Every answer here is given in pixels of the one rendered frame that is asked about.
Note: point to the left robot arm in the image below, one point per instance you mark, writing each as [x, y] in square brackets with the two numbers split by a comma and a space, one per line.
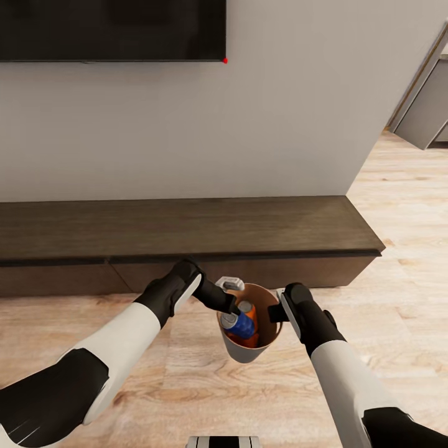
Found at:
[41, 410]

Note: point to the trash can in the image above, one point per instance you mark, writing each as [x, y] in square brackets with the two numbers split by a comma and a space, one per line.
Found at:
[268, 332]

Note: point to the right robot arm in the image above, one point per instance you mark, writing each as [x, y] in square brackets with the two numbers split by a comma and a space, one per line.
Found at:
[365, 412]

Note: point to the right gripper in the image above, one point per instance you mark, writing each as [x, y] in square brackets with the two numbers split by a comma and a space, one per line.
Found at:
[276, 314]

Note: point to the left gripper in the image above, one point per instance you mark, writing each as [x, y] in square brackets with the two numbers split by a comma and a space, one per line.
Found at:
[221, 301]

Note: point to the cabinet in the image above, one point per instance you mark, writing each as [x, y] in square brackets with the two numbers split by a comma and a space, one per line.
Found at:
[120, 246]

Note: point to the fixed window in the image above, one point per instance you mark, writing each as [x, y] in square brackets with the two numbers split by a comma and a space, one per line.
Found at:
[421, 68]

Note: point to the wall mounted tv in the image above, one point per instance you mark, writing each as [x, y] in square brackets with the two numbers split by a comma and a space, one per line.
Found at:
[112, 30]

